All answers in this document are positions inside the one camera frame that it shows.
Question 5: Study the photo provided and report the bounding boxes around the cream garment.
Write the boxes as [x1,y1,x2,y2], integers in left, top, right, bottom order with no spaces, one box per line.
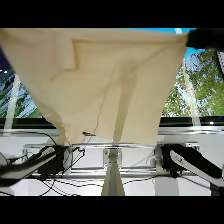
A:
[0,28,190,147]

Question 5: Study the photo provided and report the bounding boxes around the silver frame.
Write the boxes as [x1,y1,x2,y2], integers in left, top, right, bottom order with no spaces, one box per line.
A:
[0,128,224,197]

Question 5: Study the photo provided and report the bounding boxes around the black cable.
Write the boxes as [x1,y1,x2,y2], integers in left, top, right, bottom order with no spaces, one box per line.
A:
[39,175,158,196]

